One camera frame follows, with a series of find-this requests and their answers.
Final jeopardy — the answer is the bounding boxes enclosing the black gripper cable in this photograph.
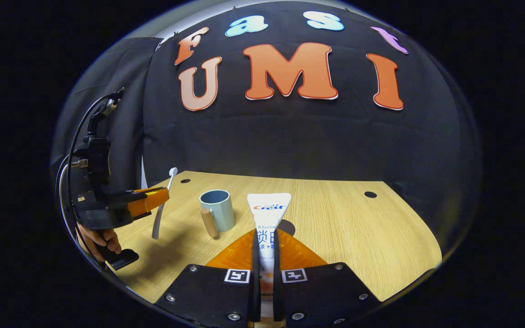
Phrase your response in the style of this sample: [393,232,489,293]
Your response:
[64,91,124,228]

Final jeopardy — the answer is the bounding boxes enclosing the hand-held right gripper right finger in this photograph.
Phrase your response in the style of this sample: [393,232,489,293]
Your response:
[273,229,382,328]

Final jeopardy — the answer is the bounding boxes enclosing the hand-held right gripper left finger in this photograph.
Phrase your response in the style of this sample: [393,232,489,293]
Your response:
[155,229,262,328]

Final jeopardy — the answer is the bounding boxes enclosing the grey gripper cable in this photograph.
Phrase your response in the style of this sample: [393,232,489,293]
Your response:
[56,162,81,249]

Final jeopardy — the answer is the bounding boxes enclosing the black backdrop cloth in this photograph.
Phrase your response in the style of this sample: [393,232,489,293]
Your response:
[51,0,482,256]

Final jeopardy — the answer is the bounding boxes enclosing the blue-grey cup with wooden handle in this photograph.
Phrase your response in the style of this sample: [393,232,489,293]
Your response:
[199,190,236,239]

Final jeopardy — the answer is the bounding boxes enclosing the wooden desktop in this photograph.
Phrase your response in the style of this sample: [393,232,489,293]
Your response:
[108,171,443,303]

